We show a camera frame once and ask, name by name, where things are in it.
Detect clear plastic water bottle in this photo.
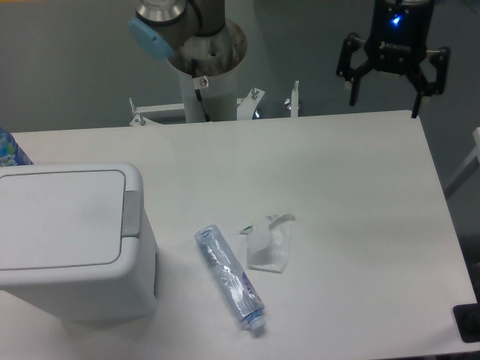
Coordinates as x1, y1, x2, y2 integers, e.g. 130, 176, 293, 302
194, 225, 266, 335

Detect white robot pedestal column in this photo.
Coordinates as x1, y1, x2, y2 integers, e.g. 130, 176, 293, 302
168, 19, 248, 104

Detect blue labelled bottle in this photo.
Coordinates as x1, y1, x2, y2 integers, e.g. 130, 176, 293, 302
0, 128, 34, 167

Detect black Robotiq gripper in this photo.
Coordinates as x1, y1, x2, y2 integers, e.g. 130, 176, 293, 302
335, 0, 451, 119

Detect white pedestal base frame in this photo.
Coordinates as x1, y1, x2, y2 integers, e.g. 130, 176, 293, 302
128, 79, 304, 128

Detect black cable on pedestal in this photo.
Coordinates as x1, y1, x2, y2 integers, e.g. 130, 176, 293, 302
190, 58, 212, 123

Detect black clamp at table corner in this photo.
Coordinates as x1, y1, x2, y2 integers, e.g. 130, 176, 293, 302
453, 303, 479, 344

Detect crumpled clear plastic bag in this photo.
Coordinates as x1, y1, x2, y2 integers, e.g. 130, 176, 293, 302
238, 214, 296, 274

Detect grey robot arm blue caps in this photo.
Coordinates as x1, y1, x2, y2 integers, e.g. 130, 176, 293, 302
128, 1, 451, 122

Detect white push-lid trash can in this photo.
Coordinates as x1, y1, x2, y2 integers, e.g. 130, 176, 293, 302
1, 162, 158, 321

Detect white frame at right edge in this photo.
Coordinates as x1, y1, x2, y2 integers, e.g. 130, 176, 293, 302
443, 127, 479, 199

